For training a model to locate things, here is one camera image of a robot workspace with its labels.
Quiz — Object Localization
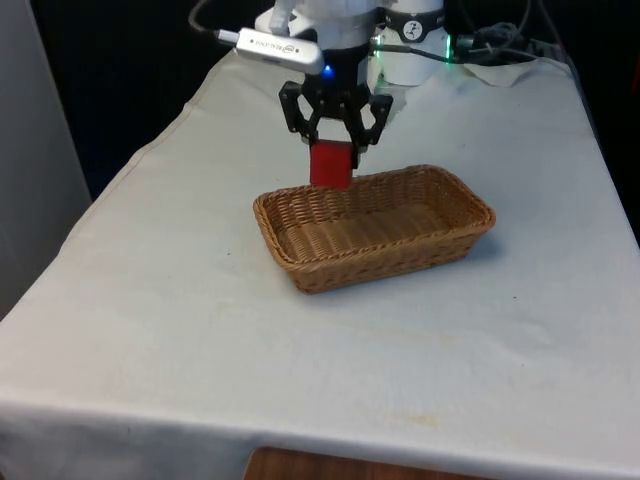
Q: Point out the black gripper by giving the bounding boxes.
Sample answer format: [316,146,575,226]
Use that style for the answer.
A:
[278,43,395,170]

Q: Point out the red cube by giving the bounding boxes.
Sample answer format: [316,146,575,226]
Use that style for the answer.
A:
[308,139,354,190]

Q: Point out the brown wicker basket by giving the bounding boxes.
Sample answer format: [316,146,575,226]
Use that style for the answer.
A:
[252,164,497,295]

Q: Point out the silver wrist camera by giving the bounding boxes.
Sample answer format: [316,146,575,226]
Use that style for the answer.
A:
[234,27,326,77]

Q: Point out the black cable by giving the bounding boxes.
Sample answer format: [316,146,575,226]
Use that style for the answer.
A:
[368,43,454,65]
[452,25,540,65]

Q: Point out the grey cable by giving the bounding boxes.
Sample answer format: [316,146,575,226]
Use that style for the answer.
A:
[187,0,240,44]
[539,0,576,71]

